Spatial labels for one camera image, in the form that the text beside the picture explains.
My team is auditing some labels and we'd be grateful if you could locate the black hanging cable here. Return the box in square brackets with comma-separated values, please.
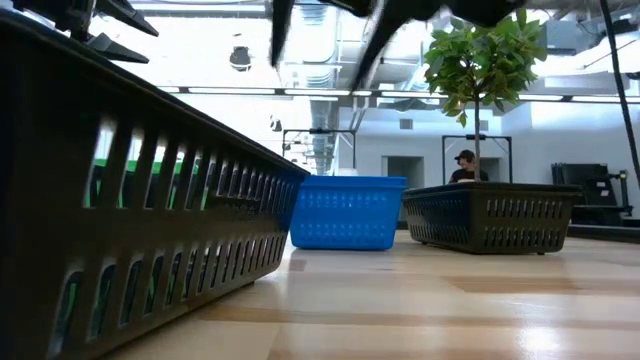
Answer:
[598, 0, 640, 190]

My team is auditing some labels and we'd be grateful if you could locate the blue plastic slotted basket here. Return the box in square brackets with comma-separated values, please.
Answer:
[288, 174, 408, 252]

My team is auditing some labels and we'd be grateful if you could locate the black plastic slotted basket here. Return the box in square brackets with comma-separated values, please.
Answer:
[0, 9, 311, 360]
[401, 181, 582, 256]

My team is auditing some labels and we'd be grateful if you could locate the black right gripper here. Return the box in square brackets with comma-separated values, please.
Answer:
[324, 0, 527, 92]

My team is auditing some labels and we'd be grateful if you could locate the green leafy small tree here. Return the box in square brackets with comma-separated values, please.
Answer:
[423, 8, 549, 184]

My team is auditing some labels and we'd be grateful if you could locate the person with cap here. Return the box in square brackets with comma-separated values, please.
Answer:
[447, 149, 491, 184]

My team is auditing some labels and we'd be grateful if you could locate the black metal frame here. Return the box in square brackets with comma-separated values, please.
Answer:
[441, 133, 514, 185]

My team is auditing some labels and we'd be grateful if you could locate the black background machine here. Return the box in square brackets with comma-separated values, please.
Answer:
[550, 162, 635, 227]

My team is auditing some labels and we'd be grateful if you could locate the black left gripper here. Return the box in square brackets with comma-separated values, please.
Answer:
[14, 0, 160, 65]

